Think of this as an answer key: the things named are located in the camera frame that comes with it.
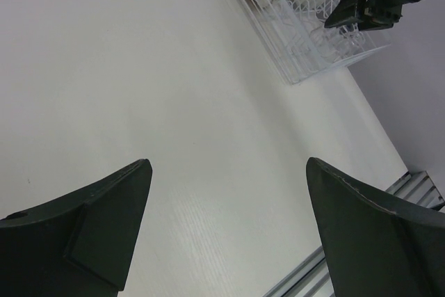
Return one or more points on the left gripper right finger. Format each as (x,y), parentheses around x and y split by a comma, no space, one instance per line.
(379,238)

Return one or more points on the white wire dish rack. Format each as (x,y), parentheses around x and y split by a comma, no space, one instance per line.
(284,28)

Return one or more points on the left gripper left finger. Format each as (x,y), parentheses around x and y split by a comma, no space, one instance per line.
(80,244)

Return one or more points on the aluminium mounting rail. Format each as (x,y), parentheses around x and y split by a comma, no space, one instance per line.
(365,234)

